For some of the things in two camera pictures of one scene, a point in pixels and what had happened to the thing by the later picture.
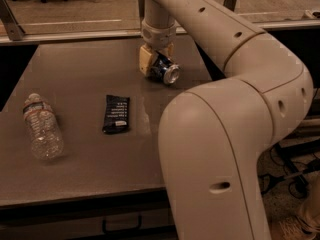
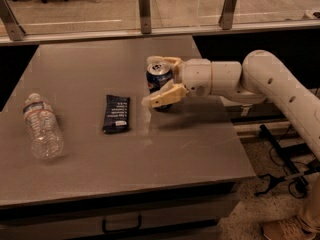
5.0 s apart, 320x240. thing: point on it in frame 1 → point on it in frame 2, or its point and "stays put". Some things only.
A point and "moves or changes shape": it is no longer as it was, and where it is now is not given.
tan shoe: (292, 227) stays put
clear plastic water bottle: (43, 127) stays put
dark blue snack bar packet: (116, 116) stays put
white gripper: (157, 36) → (196, 75)
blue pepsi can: (164, 69) moves or changes shape
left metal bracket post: (13, 29) stays put
